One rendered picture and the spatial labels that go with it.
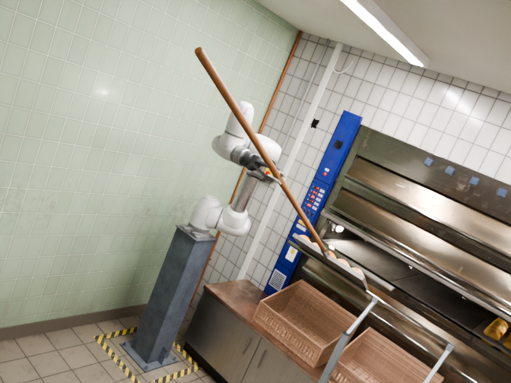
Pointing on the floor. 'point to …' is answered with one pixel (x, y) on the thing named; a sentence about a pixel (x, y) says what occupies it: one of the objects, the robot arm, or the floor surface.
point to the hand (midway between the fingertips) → (277, 175)
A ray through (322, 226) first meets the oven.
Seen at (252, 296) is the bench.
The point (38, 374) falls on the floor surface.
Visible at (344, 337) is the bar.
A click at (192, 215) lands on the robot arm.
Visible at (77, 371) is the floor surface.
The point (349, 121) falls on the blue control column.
